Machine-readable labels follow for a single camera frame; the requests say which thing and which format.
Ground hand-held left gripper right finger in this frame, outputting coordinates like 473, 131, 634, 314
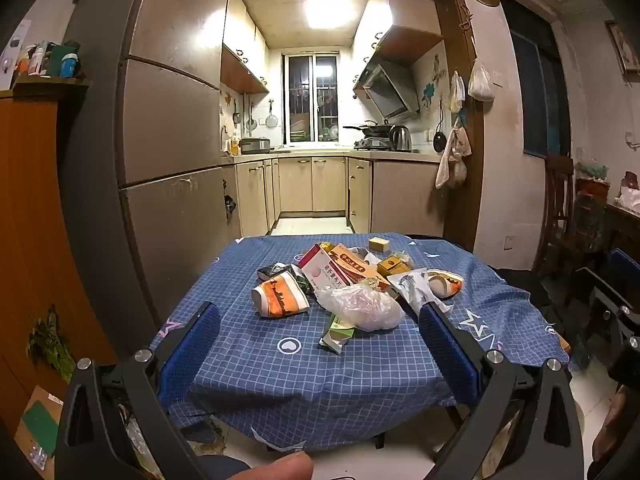
419, 301, 586, 480

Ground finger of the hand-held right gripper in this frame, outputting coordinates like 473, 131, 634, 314
575, 249, 640, 321

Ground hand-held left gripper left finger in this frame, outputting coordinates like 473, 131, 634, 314
54, 301, 223, 480

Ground orange white paper cup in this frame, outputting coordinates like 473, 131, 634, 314
251, 270, 312, 318
425, 269, 466, 300

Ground red white medicine box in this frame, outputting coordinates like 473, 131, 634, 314
298, 242, 361, 293

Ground person's left hand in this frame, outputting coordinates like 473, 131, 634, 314
250, 451, 315, 480

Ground dark wooden table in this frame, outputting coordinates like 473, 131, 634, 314
575, 177, 640, 281

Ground blue checked tablecloth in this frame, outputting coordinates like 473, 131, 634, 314
147, 232, 571, 453

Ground white blue pouch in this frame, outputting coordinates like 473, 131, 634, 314
387, 269, 453, 316

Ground wooden chair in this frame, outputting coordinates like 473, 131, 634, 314
542, 155, 576, 281

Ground clear plastic bag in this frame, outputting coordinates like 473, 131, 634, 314
315, 282, 406, 332

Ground yellow box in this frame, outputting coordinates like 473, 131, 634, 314
376, 255, 408, 276

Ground light green box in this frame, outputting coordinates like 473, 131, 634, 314
319, 315, 358, 356

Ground black snack packet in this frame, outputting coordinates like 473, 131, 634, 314
256, 262, 291, 281

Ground leafy green vegetables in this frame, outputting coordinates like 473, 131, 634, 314
27, 305, 76, 381

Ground cardboard box green label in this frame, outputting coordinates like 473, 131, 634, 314
15, 385, 63, 461

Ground beige cloth bags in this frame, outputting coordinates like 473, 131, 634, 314
435, 125, 472, 190

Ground dark window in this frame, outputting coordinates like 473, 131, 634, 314
500, 0, 571, 158

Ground lower kitchen cabinets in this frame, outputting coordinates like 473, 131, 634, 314
235, 155, 443, 236

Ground kitchen cabinets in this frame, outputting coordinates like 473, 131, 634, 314
235, 155, 443, 236
220, 0, 271, 95

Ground black ladle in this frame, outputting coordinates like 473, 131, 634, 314
433, 102, 447, 153

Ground wooden cabinet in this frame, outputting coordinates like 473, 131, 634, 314
0, 80, 118, 441

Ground steel kettle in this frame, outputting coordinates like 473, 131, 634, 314
389, 124, 412, 152

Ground white plastic bag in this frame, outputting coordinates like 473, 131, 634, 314
449, 71, 466, 113
467, 60, 496, 102

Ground black wok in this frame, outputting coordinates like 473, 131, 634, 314
342, 121, 391, 138

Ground grey refrigerator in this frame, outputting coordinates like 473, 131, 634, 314
59, 0, 241, 361

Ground range hood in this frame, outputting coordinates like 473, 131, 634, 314
352, 57, 421, 121

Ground kitchen window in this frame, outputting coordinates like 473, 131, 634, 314
282, 52, 343, 146

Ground upper kitchen cabinets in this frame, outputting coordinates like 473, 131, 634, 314
220, 0, 271, 95

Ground white bottle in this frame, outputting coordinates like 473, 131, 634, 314
28, 42, 46, 77

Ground white product box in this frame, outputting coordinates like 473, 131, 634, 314
0, 20, 32, 91

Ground ceiling light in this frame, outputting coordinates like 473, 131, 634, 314
302, 0, 368, 31

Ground picture frame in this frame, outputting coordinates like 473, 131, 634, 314
605, 20, 640, 73

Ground flower wall stickers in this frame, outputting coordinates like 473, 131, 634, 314
420, 55, 448, 111

